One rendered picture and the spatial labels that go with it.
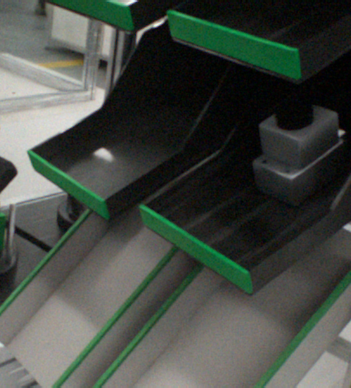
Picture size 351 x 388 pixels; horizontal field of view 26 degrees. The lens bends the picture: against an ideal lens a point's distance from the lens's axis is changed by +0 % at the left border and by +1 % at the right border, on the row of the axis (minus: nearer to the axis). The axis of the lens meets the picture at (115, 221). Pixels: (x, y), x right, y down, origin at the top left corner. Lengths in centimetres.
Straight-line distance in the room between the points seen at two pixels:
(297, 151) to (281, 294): 16
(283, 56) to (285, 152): 13
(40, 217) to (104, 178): 48
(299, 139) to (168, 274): 20
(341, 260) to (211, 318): 13
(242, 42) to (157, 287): 27
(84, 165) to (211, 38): 22
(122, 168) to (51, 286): 18
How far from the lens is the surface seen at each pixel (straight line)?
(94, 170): 71
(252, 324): 71
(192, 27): 58
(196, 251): 60
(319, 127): 62
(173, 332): 73
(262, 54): 53
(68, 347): 77
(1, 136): 187
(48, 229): 114
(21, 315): 81
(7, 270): 98
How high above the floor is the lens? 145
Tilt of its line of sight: 24 degrees down
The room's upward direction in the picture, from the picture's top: 7 degrees clockwise
